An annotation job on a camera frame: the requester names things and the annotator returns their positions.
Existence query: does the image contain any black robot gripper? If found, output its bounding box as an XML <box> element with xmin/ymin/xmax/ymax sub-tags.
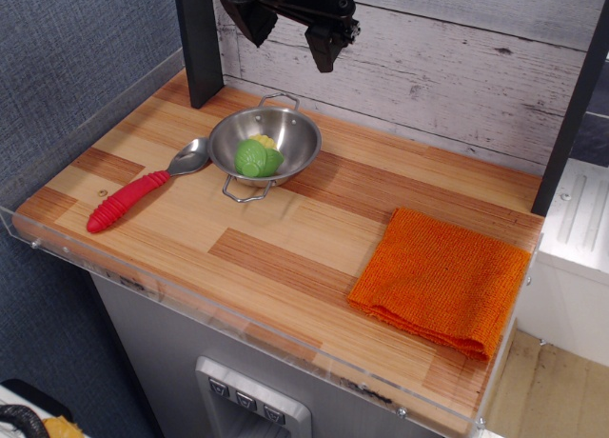
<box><xmin>220</xmin><ymin>0</ymin><xmax>359</xmax><ymax>73</ymax></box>

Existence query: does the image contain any red handled metal spoon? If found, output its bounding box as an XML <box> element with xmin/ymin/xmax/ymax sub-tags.
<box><xmin>86</xmin><ymin>137</ymin><xmax>209</xmax><ymax>233</ymax></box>

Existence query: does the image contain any orange rag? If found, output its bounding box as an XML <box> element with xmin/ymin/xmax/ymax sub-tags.
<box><xmin>347</xmin><ymin>208</ymin><xmax>531</xmax><ymax>362</ymax></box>

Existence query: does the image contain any green yellow toy corn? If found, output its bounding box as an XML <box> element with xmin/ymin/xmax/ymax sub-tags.
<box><xmin>234</xmin><ymin>134</ymin><xmax>284</xmax><ymax>178</ymax></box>

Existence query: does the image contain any grey toy fridge front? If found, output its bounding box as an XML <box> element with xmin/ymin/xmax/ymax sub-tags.
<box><xmin>93</xmin><ymin>276</ymin><xmax>434</xmax><ymax>437</ymax></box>

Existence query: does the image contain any silver dispenser button panel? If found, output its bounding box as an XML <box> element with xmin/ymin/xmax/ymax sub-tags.
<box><xmin>195</xmin><ymin>356</ymin><xmax>313</xmax><ymax>437</ymax></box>

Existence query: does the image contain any white appliance at right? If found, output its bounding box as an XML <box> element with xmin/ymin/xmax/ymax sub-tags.
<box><xmin>517</xmin><ymin>159</ymin><xmax>608</xmax><ymax>365</ymax></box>

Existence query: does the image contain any yellow object bottom left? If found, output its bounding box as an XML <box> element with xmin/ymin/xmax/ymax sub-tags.
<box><xmin>42</xmin><ymin>416</ymin><xmax>86</xmax><ymax>438</ymax></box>

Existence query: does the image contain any dark left vertical post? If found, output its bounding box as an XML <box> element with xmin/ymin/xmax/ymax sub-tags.
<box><xmin>175</xmin><ymin>0</ymin><xmax>224</xmax><ymax>109</ymax></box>

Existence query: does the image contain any dark vertical post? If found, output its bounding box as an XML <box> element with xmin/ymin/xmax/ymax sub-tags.
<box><xmin>531</xmin><ymin>0</ymin><xmax>608</xmax><ymax>216</ymax></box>
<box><xmin>175</xmin><ymin>0</ymin><xmax>224</xmax><ymax>109</ymax></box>

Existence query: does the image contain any steel bowl with handles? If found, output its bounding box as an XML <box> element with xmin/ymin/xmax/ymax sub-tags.
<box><xmin>208</xmin><ymin>92</ymin><xmax>322</xmax><ymax>203</ymax></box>

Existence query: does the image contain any dark right vertical post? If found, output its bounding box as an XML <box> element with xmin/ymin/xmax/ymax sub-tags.
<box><xmin>531</xmin><ymin>0</ymin><xmax>608</xmax><ymax>216</ymax></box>

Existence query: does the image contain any clear acrylic guard rail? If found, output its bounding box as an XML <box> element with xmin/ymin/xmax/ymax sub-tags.
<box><xmin>15</xmin><ymin>39</ymin><xmax>554</xmax><ymax>437</ymax></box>

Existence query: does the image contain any black corrugated hose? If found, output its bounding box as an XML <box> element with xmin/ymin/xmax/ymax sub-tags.
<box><xmin>0</xmin><ymin>403</ymin><xmax>49</xmax><ymax>438</ymax></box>

